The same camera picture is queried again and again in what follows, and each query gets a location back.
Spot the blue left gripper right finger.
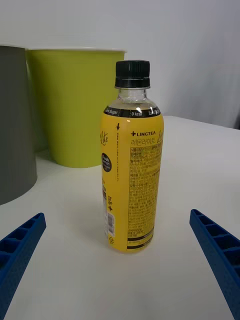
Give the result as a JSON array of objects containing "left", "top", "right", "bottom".
[{"left": 189, "top": 208, "right": 240, "bottom": 320}]

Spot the yellow-green plastic waste bin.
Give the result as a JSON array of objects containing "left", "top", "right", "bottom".
[{"left": 25, "top": 47, "right": 127, "bottom": 169}]

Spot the yellow label plastic bottle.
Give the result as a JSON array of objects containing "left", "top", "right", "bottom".
[{"left": 100, "top": 59, "right": 165, "bottom": 255}]

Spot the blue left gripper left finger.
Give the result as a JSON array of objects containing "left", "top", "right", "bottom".
[{"left": 0, "top": 212, "right": 47, "bottom": 320}]

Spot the grey plastic waste bin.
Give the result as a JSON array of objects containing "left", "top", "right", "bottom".
[{"left": 0, "top": 45, "right": 38, "bottom": 206}]

